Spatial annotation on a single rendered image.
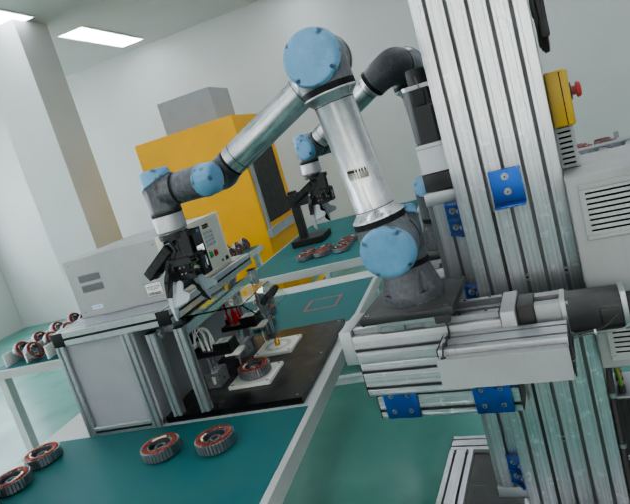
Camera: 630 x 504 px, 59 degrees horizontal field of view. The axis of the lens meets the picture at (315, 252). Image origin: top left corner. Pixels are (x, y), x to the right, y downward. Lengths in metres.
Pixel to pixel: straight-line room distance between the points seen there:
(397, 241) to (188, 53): 6.76
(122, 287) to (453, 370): 1.14
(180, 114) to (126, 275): 4.20
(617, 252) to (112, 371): 1.47
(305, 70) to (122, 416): 1.29
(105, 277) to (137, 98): 6.25
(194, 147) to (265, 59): 2.08
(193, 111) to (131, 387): 4.33
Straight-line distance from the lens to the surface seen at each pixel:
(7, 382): 3.73
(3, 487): 1.94
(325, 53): 1.15
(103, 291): 1.99
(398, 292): 1.33
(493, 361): 1.23
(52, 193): 6.00
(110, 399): 1.98
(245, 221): 5.58
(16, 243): 9.70
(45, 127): 5.94
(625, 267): 1.43
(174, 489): 1.54
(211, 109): 5.86
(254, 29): 7.43
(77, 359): 1.98
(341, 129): 1.16
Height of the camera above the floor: 1.45
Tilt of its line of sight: 10 degrees down
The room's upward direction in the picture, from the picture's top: 16 degrees counter-clockwise
